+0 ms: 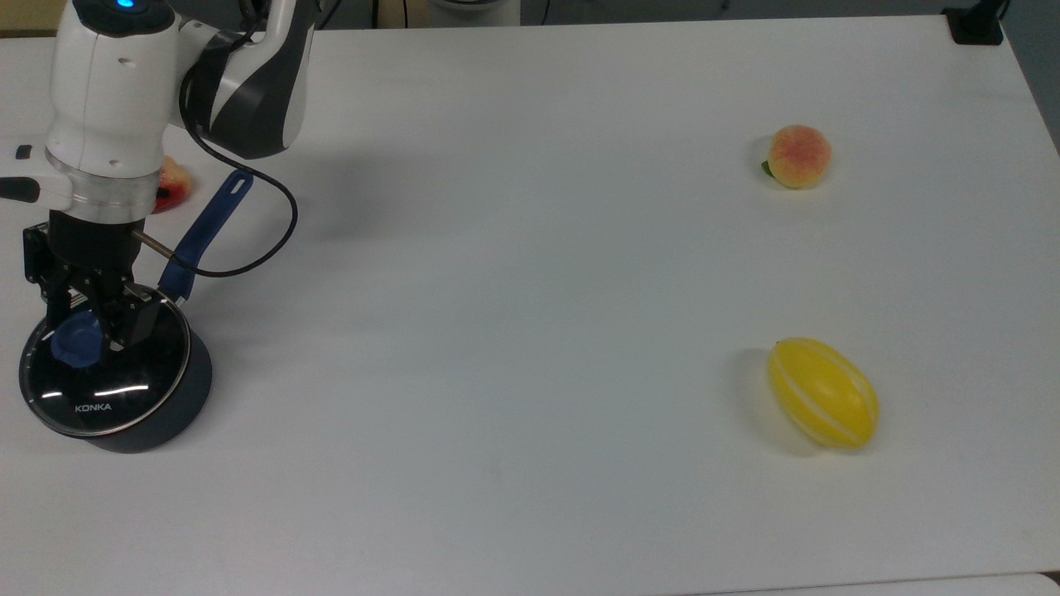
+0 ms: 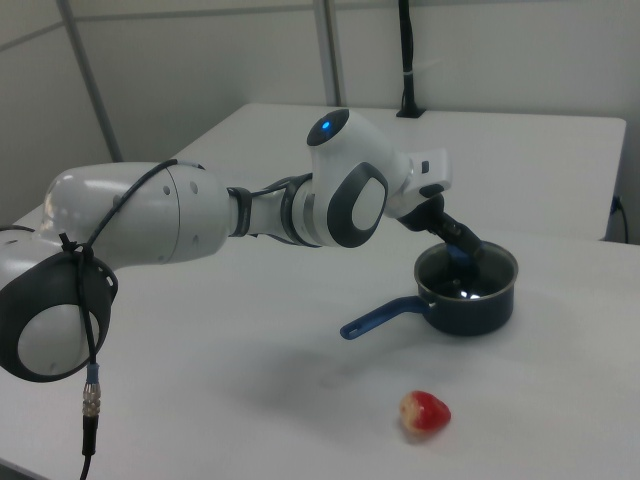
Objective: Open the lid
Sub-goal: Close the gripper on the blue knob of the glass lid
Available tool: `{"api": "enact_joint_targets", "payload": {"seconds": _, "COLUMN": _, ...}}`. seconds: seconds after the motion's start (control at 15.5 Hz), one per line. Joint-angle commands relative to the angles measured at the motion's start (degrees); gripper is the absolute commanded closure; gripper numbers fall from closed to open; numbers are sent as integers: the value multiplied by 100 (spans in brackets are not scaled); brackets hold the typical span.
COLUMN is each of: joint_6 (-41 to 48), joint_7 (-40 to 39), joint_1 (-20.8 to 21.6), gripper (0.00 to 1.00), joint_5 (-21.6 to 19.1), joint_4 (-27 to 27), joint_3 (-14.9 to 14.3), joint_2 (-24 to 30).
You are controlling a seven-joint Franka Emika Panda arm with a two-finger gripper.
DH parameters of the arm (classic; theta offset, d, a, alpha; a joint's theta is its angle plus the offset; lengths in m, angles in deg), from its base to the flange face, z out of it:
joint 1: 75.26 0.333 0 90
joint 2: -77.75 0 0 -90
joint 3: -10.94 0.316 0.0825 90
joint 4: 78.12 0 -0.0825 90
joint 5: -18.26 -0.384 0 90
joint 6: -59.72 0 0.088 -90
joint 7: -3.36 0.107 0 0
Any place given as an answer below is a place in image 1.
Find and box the red toy strawberry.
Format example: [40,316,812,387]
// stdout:
[152,155,193,214]

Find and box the dark pot with blue handle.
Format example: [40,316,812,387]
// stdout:
[81,170,254,454]

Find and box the yellow striped toy melon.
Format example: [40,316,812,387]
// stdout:
[768,337,880,450]

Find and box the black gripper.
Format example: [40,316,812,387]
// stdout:
[22,211,163,366]

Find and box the glass lid with blue knob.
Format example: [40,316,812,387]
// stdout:
[18,284,193,438]

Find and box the black table clamp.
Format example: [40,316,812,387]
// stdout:
[942,0,1013,46]

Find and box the toy peach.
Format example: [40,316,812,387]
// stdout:
[762,124,833,190]

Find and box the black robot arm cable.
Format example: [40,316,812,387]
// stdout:
[132,50,299,279]

